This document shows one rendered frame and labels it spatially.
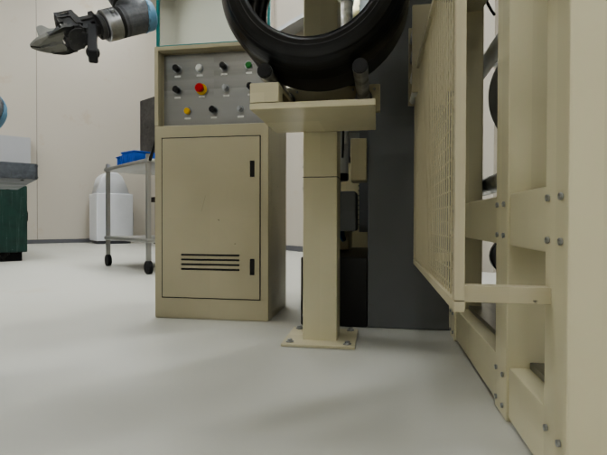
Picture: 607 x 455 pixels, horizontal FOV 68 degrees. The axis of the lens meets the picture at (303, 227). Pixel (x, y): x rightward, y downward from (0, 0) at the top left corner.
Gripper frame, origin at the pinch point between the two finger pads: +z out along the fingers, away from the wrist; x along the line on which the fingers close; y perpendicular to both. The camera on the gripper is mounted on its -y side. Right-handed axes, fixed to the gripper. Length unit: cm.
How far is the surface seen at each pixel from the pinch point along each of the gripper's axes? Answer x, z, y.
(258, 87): 5, -44, -41
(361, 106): 13, -60, -66
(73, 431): -21, 39, -89
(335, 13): 4, -97, -23
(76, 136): -704, -219, 552
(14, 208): -395, -15, 230
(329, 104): 10, -55, -60
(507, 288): 37, -25, -123
